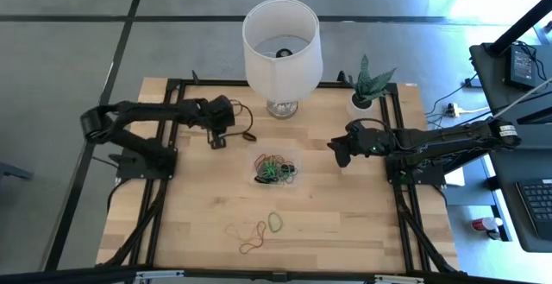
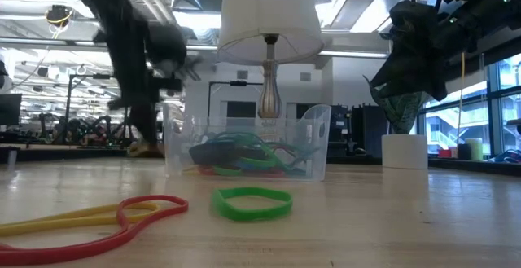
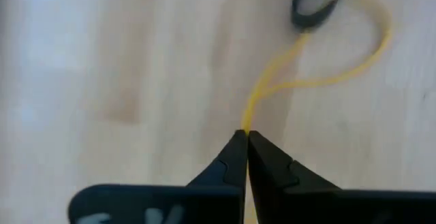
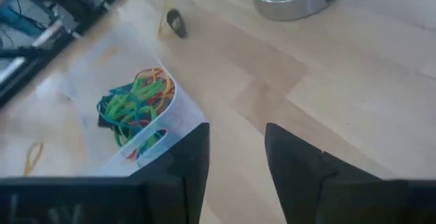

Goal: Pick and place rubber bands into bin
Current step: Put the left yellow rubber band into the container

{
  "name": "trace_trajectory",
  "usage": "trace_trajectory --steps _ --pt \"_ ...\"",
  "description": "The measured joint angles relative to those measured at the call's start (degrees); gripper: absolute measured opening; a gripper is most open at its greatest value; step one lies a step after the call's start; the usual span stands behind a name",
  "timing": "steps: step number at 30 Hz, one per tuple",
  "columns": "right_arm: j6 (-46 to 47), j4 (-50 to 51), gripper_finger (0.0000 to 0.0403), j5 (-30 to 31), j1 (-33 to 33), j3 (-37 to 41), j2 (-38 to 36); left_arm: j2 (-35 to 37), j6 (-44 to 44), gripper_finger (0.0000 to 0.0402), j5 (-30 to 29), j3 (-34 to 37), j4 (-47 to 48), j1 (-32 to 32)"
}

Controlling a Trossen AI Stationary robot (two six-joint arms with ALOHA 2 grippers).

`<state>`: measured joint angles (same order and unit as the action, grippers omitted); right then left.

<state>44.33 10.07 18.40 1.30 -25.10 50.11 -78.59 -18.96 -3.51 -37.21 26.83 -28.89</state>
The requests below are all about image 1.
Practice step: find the blue long rubber band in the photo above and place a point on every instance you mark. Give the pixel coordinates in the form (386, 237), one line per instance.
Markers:
(284, 176)

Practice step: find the black keyboard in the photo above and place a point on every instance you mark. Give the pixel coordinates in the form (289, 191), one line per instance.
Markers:
(539, 206)

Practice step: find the clear plastic bin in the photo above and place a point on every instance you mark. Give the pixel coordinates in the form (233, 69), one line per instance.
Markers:
(295, 154)

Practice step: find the red white bottle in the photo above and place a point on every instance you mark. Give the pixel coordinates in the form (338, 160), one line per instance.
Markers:
(485, 223)

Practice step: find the red thin rubber band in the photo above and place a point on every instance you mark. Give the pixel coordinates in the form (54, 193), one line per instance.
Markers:
(259, 158)

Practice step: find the snake plant in white pot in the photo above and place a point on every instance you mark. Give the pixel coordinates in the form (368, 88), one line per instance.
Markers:
(360, 108)

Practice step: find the black power adapter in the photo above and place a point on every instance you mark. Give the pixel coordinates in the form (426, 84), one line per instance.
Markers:
(519, 66)

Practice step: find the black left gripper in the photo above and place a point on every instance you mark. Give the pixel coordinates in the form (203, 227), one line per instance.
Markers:
(213, 113)

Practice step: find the dark grey chair base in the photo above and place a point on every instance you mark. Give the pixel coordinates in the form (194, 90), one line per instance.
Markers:
(13, 172)

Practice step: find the yellow long rubber band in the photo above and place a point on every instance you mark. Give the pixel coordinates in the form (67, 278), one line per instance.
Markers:
(233, 232)

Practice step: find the black diagonal pole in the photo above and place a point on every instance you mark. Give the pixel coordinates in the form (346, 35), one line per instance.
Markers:
(517, 27)

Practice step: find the silver metal bracket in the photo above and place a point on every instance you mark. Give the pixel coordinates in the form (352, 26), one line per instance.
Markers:
(399, 279)
(159, 275)

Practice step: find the black desk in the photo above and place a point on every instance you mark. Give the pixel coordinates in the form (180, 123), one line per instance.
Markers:
(504, 81)

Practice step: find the red long rubber band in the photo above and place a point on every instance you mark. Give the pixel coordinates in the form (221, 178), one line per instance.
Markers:
(264, 230)

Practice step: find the white power strip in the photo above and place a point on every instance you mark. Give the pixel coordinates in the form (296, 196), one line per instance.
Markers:
(453, 110)

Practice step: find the white paper sheet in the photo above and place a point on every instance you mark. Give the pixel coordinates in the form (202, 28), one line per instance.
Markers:
(456, 178)

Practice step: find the black wide rubber band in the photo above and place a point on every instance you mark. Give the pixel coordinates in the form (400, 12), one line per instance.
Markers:
(293, 171)
(249, 136)
(261, 180)

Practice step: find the green wide rubber band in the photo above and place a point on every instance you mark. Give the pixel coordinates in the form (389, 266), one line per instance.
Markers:
(269, 222)

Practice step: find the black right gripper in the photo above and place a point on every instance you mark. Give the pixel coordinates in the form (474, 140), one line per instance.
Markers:
(371, 139)

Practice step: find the white shade silver table lamp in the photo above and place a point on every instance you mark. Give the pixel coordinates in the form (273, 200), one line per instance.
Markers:
(282, 72)

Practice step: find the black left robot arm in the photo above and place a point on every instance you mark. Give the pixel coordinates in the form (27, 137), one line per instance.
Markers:
(142, 111)

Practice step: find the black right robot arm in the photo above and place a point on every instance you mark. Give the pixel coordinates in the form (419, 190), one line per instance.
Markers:
(453, 139)

